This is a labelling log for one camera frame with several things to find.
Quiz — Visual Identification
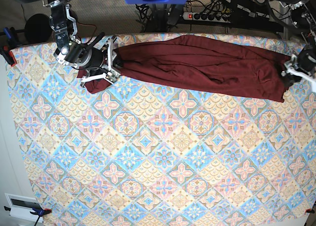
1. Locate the patterned tablecloth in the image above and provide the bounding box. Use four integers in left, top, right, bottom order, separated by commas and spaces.
5, 43, 316, 226

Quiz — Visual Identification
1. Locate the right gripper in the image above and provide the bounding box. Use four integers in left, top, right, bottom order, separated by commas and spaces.
54, 33, 122, 87

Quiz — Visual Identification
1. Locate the lower left table clamp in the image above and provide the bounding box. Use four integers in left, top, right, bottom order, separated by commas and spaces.
4, 206, 52, 226

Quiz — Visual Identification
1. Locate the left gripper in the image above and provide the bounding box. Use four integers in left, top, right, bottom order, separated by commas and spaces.
281, 48, 316, 92

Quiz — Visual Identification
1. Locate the table clamp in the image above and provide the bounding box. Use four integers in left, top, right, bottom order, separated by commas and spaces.
305, 209, 315, 214
4, 206, 52, 226
0, 27, 18, 67

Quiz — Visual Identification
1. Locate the white wall outlet box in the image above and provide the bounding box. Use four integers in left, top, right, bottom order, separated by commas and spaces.
5, 193, 40, 222

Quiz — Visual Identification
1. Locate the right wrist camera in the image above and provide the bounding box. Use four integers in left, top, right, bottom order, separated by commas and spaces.
104, 69, 121, 85

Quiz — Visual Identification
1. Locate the upper left table clamp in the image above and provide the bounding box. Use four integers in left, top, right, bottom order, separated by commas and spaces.
0, 27, 18, 67

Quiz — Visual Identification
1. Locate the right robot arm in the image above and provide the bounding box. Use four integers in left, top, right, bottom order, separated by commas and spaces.
16, 0, 122, 86

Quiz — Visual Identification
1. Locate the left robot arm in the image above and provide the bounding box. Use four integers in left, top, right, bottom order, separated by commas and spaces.
265, 0, 316, 92

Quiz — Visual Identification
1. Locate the white power strip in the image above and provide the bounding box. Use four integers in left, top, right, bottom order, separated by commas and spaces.
182, 12, 230, 23

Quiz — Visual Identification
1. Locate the dark red t-shirt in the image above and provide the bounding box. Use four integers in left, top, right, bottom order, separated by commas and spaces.
77, 35, 293, 103

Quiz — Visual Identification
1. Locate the lower right table clamp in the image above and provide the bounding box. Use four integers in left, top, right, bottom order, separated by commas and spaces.
305, 209, 315, 214

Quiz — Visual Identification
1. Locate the black round stool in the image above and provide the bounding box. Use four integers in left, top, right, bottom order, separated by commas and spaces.
24, 13, 52, 44

